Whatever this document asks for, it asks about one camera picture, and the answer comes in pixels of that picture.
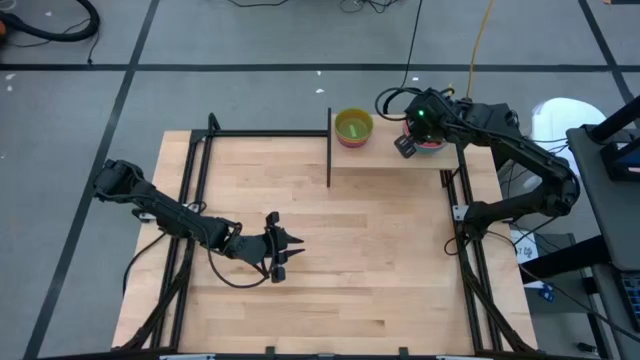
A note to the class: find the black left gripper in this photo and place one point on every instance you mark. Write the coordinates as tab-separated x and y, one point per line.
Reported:
255	247

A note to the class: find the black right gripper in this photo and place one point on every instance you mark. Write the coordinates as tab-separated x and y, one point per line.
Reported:
425	120

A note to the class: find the large blue bowl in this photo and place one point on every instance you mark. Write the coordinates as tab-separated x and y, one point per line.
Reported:
434	146

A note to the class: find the large pink bowl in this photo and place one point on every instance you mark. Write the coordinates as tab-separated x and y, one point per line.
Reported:
434	151

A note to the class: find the small lime green bowl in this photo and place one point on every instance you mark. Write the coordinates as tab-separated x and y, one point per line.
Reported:
354	127

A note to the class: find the small yellow bowl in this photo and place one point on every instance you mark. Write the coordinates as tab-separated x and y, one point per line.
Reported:
350	142

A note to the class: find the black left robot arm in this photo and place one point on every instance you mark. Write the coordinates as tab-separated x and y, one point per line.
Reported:
170	215

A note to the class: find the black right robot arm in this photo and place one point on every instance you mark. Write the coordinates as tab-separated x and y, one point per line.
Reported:
530	155

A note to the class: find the wooden shelf with black legs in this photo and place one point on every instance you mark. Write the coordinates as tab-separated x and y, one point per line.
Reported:
385	155

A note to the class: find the black computer box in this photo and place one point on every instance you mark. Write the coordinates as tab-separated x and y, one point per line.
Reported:
502	111

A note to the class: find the black table clamp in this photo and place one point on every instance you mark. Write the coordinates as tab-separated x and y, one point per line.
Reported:
403	352
270	352

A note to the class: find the white paper sheet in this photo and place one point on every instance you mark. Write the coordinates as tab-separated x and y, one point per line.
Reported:
525	250

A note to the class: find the black pole on cart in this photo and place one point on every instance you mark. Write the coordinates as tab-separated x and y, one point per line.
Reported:
615	120

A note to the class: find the black device on cart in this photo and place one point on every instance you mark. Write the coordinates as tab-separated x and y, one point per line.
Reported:
617	160

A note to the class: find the small blue item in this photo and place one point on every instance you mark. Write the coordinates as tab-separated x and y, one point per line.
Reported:
548	291

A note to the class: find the grey side cart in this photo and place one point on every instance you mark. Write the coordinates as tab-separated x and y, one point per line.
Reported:
615	215

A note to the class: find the laptop keyboard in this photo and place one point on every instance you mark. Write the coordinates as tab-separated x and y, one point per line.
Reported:
631	300

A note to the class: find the black aluminium table frame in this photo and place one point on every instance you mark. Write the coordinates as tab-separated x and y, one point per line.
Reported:
260	133

